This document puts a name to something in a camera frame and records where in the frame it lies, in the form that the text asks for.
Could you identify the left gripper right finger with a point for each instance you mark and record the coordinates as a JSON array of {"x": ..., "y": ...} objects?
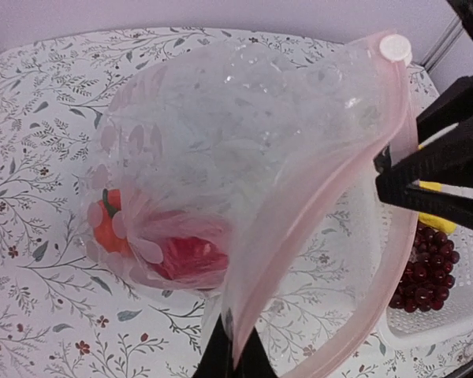
[{"x": 254, "y": 362}]

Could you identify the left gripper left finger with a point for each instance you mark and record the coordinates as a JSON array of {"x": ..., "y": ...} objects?
[{"x": 217, "y": 359}]

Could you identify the red toy bell pepper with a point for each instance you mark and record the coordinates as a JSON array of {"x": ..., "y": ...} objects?
[{"x": 194, "y": 247}]

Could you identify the orange toy pumpkin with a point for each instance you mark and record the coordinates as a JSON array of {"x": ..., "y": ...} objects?
[{"x": 100, "y": 218}]

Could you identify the clear zip top bag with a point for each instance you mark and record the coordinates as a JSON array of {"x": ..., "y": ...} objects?
[{"x": 236, "y": 130}]

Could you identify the dark red toy grapes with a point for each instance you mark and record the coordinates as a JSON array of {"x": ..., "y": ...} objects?
[{"x": 427, "y": 279}]

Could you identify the white plastic basket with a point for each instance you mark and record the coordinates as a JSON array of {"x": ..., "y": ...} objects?
[{"x": 437, "y": 192}]

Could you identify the floral table mat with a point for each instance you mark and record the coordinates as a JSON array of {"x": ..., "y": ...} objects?
[{"x": 62, "y": 315}]

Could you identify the right aluminium frame post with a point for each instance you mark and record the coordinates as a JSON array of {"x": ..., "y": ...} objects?
[{"x": 443, "y": 45}]

